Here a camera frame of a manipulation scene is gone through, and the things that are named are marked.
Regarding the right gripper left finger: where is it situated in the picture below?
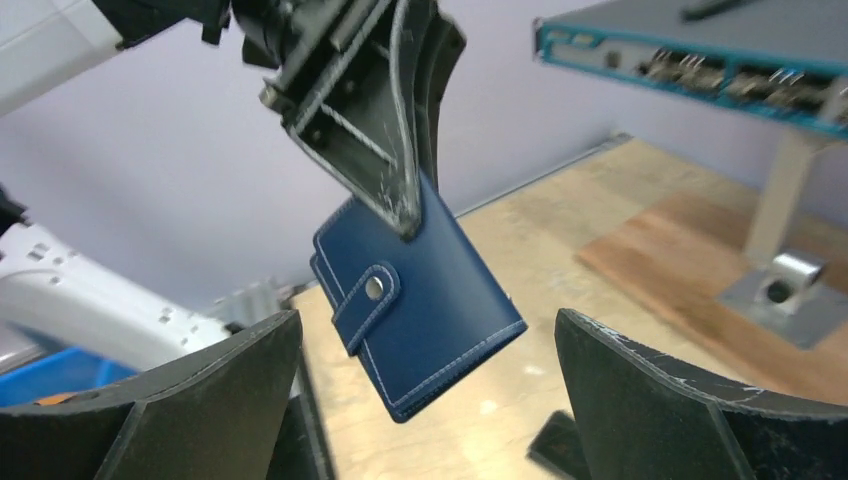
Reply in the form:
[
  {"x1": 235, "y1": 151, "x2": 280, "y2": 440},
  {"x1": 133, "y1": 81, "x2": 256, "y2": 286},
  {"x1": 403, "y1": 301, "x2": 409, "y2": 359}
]
[{"x1": 1, "y1": 310, "x2": 302, "y2": 479}]

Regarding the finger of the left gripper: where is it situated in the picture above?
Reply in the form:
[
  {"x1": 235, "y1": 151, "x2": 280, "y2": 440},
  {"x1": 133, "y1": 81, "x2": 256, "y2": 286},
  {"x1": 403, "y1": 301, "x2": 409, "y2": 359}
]
[
  {"x1": 410, "y1": 1, "x2": 466, "y2": 188},
  {"x1": 260, "y1": 1, "x2": 422, "y2": 239}
]

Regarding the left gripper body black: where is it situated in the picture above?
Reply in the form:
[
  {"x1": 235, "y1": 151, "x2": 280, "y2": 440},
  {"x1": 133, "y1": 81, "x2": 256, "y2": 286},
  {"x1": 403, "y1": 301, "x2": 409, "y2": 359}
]
[{"x1": 92, "y1": 0, "x2": 352, "y2": 71}]

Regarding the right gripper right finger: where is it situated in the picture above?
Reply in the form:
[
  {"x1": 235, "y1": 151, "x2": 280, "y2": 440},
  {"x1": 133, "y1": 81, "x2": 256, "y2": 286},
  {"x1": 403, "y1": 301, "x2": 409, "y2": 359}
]
[{"x1": 554, "y1": 309, "x2": 847, "y2": 479}]

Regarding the blue leather card holder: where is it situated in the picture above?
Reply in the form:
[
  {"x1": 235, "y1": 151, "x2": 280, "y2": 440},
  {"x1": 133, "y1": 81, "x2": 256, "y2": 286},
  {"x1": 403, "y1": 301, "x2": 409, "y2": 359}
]
[{"x1": 310, "y1": 177, "x2": 527, "y2": 423}]

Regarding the black credit card stack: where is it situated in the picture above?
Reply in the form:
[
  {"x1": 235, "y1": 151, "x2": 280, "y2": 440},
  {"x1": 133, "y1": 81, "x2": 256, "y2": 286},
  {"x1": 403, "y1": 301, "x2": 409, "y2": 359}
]
[{"x1": 527, "y1": 410, "x2": 592, "y2": 480}]

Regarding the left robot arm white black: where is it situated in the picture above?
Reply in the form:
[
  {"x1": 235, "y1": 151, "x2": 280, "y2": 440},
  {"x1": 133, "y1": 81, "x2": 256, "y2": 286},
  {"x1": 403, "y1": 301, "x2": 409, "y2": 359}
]
[{"x1": 1, "y1": 0, "x2": 466, "y2": 371}]

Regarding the blue plastic bin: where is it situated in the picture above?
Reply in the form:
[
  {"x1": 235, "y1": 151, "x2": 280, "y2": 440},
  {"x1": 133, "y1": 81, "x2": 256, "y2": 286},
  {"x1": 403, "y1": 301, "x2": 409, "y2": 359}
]
[{"x1": 1, "y1": 348, "x2": 137, "y2": 407}]

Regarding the brown wooden board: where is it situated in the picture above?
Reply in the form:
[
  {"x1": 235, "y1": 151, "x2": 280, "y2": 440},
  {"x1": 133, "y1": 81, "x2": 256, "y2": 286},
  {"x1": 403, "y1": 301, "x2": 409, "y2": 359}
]
[{"x1": 577, "y1": 192, "x2": 847, "y2": 404}]

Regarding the aluminium frame rail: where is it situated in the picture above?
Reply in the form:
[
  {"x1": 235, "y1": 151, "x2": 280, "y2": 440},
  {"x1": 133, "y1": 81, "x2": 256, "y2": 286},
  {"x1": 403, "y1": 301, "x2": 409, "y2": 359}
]
[{"x1": 205, "y1": 277, "x2": 302, "y2": 333}]

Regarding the metal stand bracket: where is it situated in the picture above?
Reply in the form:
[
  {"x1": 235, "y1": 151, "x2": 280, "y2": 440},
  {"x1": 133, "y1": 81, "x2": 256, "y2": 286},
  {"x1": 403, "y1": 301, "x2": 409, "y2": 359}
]
[{"x1": 718, "y1": 129, "x2": 847, "y2": 350}]

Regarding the blue network switch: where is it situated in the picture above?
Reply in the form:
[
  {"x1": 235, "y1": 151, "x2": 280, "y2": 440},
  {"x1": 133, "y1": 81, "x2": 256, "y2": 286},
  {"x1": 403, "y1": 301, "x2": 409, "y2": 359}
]
[{"x1": 533, "y1": 1, "x2": 847, "y2": 140}]

